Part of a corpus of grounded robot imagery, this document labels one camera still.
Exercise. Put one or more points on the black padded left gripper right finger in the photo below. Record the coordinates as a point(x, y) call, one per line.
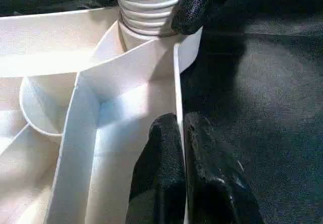
point(214, 183)

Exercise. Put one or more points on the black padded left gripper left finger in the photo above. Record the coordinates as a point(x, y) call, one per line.
point(166, 163)

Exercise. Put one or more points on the white plastic table leg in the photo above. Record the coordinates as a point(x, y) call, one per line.
point(146, 7)

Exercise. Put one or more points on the white plastic table top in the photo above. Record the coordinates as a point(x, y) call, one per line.
point(113, 82)

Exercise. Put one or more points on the black work mat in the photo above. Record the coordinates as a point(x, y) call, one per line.
point(265, 108)

